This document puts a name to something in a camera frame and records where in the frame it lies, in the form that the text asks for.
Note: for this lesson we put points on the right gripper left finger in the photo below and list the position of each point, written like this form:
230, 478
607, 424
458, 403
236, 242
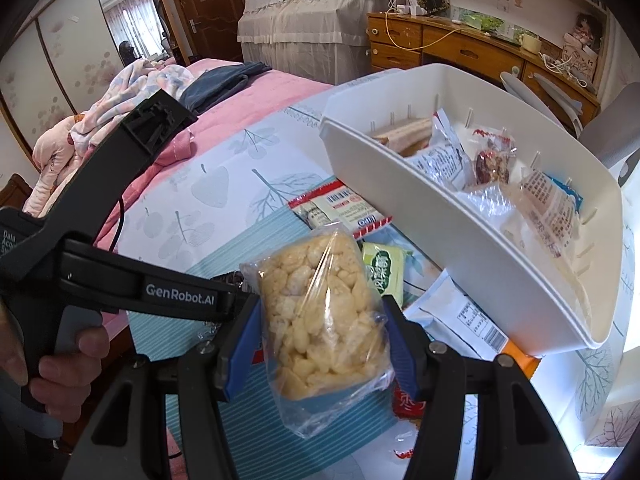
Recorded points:
126, 437

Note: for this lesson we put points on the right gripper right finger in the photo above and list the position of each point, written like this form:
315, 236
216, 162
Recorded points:
516, 438

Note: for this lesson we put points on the red date walnut pack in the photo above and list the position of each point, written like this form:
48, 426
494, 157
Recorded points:
404, 407

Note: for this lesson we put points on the green pineapple cake pack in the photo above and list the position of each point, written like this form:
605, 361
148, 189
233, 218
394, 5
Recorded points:
385, 267

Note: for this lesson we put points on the silver red snack bag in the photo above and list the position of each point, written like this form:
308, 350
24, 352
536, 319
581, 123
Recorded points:
444, 160

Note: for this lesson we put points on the brown paper snack pack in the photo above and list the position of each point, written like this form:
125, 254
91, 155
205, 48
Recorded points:
406, 137

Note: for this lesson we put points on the clear printed pastry pack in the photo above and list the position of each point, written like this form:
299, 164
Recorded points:
551, 211

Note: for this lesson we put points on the person's left hand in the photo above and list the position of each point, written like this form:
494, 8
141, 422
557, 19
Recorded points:
64, 381

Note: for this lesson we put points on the orange white snack pack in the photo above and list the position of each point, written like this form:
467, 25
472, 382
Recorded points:
449, 315

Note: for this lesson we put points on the white plastic storage bin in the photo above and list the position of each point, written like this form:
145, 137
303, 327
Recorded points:
479, 235

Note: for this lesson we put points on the navy folded trousers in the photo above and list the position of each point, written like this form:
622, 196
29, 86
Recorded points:
215, 86

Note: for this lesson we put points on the blue candy pack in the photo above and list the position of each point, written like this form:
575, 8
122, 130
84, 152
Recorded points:
568, 190

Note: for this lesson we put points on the patterned tablecloth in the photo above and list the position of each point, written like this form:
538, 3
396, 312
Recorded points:
219, 208

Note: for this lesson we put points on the date walnut clear pack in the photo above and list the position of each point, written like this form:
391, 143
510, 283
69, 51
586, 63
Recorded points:
495, 156

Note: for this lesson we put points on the red white small sachet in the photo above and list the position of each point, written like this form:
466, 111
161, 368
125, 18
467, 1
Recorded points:
336, 202

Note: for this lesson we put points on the pink bed quilt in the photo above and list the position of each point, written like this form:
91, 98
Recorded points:
266, 94

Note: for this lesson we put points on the lace covered piano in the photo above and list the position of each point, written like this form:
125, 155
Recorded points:
322, 40

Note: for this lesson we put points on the yellow mug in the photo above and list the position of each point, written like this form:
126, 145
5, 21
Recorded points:
530, 43

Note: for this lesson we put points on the wooden desk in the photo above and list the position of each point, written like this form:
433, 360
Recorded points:
401, 41

